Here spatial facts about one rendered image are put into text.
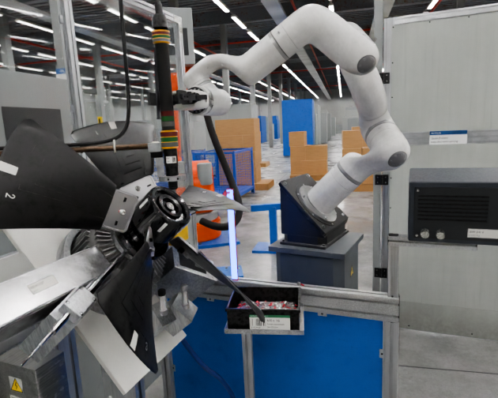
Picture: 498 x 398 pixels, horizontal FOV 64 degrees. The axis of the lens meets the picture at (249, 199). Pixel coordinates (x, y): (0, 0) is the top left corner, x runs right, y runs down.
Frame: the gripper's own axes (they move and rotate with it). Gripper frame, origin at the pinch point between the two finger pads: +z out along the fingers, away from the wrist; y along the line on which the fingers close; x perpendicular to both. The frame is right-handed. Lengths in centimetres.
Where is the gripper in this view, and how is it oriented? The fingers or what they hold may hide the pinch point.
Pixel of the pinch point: (165, 98)
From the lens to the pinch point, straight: 106.2
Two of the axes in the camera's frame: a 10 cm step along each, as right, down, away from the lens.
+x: -0.5, -9.8, -1.8
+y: -9.3, -0.2, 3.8
